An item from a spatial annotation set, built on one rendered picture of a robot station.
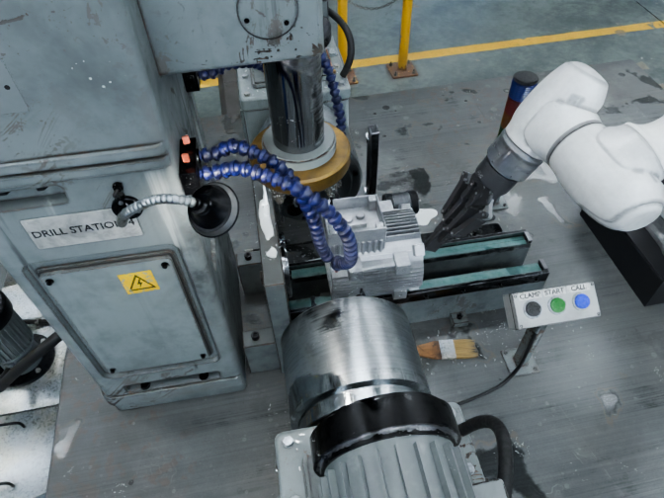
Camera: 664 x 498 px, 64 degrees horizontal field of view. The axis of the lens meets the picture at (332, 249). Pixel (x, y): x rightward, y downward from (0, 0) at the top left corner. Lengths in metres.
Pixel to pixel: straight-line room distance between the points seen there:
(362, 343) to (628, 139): 0.51
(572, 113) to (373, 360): 0.50
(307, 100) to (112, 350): 0.59
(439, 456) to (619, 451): 0.75
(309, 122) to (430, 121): 1.10
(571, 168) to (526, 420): 0.61
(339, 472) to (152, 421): 0.72
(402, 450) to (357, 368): 0.28
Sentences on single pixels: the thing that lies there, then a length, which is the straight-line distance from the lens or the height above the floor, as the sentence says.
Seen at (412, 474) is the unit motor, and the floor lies 1.35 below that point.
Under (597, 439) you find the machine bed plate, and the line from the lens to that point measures 1.33.
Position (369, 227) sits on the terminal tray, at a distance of 1.11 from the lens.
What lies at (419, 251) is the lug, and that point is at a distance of 1.12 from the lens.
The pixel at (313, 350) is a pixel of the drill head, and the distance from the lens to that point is 0.91.
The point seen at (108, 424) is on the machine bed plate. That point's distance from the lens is 1.33.
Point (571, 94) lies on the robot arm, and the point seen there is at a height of 1.45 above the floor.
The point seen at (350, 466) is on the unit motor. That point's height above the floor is 1.34.
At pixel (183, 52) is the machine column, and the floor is 1.59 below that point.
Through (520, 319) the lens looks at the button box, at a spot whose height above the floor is 1.06.
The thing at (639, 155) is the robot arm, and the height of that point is 1.43.
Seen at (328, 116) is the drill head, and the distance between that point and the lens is 1.35.
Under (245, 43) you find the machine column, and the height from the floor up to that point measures 1.59.
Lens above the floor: 1.94
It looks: 50 degrees down
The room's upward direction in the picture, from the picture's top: 2 degrees counter-clockwise
